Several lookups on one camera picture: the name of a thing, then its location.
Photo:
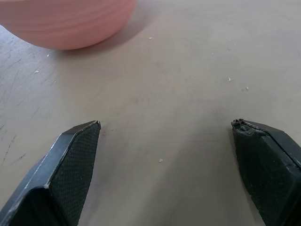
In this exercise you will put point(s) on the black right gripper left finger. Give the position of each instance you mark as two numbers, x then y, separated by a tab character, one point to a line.
56	179

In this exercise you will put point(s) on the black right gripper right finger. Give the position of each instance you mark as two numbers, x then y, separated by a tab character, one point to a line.
270	171

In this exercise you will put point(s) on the pink ribbed bowl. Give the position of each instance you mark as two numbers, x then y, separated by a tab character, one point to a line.
68	21

